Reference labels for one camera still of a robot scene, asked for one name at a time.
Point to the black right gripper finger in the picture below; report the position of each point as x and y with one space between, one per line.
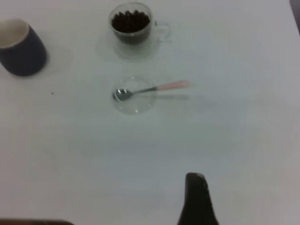
198 201

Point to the dark grey ceramic mug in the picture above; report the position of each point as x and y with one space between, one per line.
23 58

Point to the roasted coffee beans heap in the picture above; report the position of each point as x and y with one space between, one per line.
130 22

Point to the clear round glass dish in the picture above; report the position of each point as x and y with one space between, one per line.
137 106

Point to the clear glass saucer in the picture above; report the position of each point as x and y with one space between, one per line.
131 54

